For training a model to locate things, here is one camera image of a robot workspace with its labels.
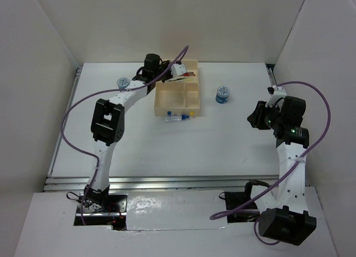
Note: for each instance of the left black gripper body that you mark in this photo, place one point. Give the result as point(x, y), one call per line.
point(161, 68)

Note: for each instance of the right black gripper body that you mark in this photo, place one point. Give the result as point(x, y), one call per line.
point(276, 117)

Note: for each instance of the green gel pen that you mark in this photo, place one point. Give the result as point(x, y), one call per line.
point(176, 79)

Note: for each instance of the yellow gel pen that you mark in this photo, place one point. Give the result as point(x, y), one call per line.
point(187, 80)

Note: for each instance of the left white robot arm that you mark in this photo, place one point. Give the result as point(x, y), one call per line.
point(108, 122)

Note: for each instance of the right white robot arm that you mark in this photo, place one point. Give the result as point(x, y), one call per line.
point(285, 216)

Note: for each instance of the cream wooden organizer box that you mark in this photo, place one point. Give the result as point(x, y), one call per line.
point(178, 97)

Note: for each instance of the clear pushpin case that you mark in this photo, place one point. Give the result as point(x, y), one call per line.
point(171, 117)

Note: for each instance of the white foil front panel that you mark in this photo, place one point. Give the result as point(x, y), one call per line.
point(174, 210)

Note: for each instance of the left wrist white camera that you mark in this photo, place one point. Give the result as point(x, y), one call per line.
point(178, 69)

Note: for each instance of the wrist white camera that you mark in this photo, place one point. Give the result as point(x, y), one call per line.
point(178, 69)
point(276, 95)

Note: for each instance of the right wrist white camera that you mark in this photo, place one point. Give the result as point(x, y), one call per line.
point(276, 95)

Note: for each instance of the aluminium front rail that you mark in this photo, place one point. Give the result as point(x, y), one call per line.
point(61, 184)

